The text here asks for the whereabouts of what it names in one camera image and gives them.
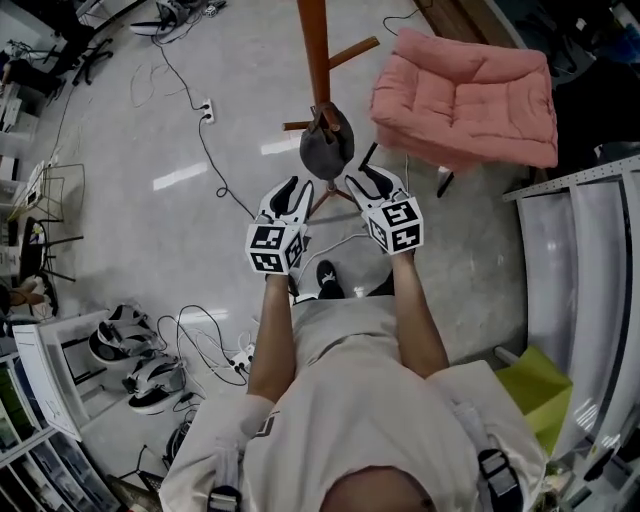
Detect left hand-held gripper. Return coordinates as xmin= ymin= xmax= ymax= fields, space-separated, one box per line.
xmin=244 ymin=175 xmax=316 ymax=277

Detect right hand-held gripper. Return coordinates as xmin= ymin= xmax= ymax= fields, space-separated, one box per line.
xmin=343 ymin=163 xmax=426 ymax=257

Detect grey cloth garment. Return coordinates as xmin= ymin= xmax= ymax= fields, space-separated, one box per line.
xmin=298 ymin=102 xmax=357 ymax=181

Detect wooden coat rack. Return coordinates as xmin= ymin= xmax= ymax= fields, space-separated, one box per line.
xmin=282 ymin=0 xmax=381 ymax=217

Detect person's right forearm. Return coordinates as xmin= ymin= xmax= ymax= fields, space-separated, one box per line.
xmin=388 ymin=249 xmax=452 ymax=381

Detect person's left forearm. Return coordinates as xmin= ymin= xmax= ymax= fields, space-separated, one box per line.
xmin=246 ymin=272 xmax=298 ymax=402

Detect person's black shoe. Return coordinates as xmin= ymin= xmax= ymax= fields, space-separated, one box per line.
xmin=315 ymin=259 xmax=347 ymax=301

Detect person's light trousers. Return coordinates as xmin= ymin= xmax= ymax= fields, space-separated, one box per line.
xmin=291 ymin=293 xmax=402 ymax=367

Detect wooden step platform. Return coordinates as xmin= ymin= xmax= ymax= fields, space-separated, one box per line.
xmin=413 ymin=0 xmax=527 ymax=50

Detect white black wearable rig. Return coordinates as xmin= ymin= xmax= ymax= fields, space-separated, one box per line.
xmin=128 ymin=0 xmax=182 ymax=37
xmin=121 ymin=353 xmax=190 ymax=417
xmin=87 ymin=303 xmax=162 ymax=366

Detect white metal shelf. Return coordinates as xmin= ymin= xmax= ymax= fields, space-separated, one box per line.
xmin=501 ymin=153 xmax=640 ymax=469

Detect person's white shirt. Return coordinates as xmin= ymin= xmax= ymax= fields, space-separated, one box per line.
xmin=158 ymin=349 xmax=547 ymax=512

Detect black office chair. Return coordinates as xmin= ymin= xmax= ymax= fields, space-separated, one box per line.
xmin=48 ymin=0 xmax=117 ymax=87

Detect green bag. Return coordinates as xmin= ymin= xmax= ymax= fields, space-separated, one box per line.
xmin=493 ymin=344 xmax=575 ymax=457

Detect white cabinet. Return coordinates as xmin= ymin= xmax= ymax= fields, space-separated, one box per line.
xmin=11 ymin=308 xmax=110 ymax=442

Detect white cable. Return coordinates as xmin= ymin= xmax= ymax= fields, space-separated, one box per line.
xmin=298 ymin=231 xmax=374 ymax=282

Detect black cable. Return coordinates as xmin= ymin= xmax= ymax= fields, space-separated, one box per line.
xmin=198 ymin=116 xmax=257 ymax=222

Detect black wire stool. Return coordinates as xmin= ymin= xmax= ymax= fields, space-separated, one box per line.
xmin=8 ymin=163 xmax=87 ymax=282

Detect person's left harness strap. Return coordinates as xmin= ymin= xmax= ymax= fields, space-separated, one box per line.
xmin=206 ymin=433 xmax=247 ymax=512

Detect person's harness strap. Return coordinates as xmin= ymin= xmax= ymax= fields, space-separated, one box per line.
xmin=206 ymin=433 xmax=247 ymax=512
xmin=451 ymin=399 xmax=522 ymax=512

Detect person's right harness strap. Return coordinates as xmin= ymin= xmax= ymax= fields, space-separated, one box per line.
xmin=451 ymin=399 xmax=522 ymax=512

